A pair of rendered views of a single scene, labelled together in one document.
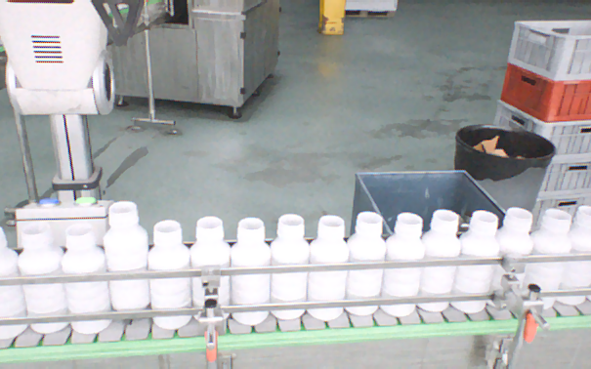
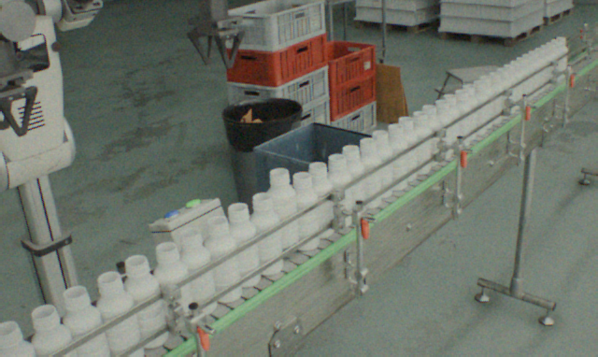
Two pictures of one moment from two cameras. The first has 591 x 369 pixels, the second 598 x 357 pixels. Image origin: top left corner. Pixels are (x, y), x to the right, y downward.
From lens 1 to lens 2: 96 cm
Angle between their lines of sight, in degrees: 36
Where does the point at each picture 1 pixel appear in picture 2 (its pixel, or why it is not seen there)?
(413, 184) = (289, 143)
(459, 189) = (314, 136)
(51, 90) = (36, 154)
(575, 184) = not seen: hidden behind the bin
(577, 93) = (289, 57)
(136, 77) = not seen: outside the picture
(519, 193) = not seen: hidden behind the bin
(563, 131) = (289, 91)
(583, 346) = (466, 171)
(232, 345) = (349, 239)
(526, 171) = (291, 126)
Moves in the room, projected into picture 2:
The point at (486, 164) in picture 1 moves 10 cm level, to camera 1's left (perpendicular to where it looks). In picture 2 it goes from (263, 132) to (248, 136)
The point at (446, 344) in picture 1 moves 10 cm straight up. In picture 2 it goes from (426, 193) to (427, 159)
